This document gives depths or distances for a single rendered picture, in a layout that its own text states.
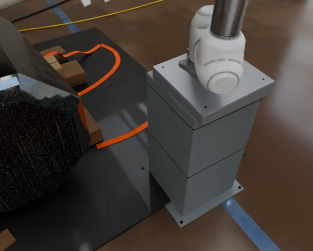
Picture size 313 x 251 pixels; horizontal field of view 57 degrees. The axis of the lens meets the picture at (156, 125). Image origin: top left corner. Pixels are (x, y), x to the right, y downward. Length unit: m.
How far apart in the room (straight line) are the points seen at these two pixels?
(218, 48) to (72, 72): 1.91
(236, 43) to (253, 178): 1.23
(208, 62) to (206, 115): 0.22
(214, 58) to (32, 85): 0.86
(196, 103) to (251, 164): 1.06
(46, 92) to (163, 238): 1.01
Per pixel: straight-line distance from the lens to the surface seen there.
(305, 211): 2.04
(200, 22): 1.18
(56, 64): 2.69
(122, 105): 2.45
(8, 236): 1.91
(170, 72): 1.31
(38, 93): 1.47
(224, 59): 1.00
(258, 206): 1.95
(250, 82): 1.31
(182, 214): 1.80
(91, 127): 2.13
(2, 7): 1.12
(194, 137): 1.26
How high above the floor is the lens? 1.60
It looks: 45 degrees down
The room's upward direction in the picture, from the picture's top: straight up
